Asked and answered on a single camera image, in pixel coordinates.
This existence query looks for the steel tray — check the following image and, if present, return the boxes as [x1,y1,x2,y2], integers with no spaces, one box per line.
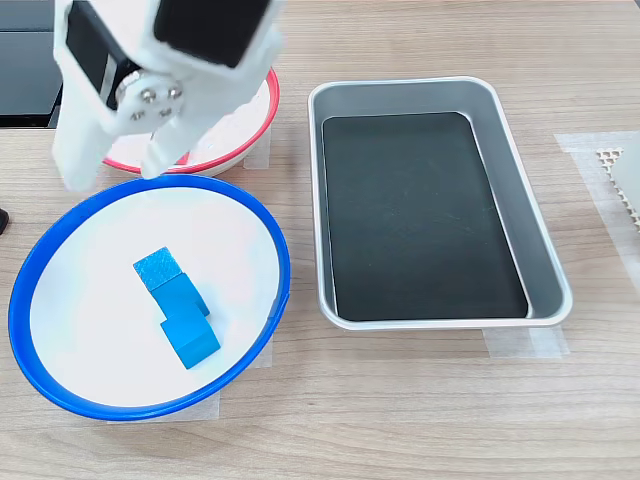
[306,75,575,333]

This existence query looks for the red-rimmed white plate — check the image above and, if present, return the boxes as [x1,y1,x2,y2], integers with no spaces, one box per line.
[102,67,280,177]

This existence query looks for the pale perforated base plate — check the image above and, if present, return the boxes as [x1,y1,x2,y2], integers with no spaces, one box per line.
[594,146,640,236]

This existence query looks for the black tray mat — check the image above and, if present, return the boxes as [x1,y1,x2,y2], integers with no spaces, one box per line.
[321,112,530,323]

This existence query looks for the blue-rimmed white plate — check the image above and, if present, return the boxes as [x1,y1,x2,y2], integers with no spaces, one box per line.
[7,173,292,422]

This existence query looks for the black flat device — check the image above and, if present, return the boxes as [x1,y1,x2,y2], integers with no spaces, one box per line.
[0,0,64,130]

